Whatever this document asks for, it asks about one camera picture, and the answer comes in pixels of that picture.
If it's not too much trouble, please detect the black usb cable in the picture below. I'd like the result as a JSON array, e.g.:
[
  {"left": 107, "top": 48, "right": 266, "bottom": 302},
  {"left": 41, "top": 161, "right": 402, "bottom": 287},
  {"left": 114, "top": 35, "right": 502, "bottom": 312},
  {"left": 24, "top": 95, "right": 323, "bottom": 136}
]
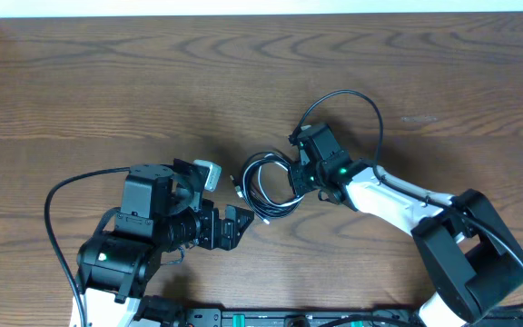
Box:
[{"left": 229, "top": 151, "right": 306, "bottom": 225}]

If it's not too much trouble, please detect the white usb cable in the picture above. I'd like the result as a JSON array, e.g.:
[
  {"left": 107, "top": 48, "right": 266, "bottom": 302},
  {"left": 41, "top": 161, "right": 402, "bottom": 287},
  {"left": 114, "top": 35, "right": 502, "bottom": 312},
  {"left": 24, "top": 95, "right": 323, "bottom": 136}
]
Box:
[{"left": 256, "top": 154, "right": 306, "bottom": 208}]

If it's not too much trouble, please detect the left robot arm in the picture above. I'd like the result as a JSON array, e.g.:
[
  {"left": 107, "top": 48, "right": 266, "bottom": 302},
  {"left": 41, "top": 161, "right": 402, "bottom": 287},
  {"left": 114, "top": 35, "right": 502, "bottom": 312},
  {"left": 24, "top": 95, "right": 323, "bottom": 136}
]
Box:
[{"left": 70, "top": 159, "right": 254, "bottom": 326}]

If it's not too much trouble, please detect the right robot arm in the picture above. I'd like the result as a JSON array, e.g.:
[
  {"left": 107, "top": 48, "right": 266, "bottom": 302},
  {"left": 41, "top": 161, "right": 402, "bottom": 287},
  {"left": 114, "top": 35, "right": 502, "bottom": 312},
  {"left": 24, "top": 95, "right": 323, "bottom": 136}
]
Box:
[{"left": 289, "top": 124, "right": 523, "bottom": 326}]

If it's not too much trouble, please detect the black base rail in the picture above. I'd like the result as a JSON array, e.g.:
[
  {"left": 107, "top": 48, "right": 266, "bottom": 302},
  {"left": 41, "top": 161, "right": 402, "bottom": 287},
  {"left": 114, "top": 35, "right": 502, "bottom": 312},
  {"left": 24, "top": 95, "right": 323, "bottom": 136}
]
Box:
[{"left": 133, "top": 294, "right": 523, "bottom": 327}]

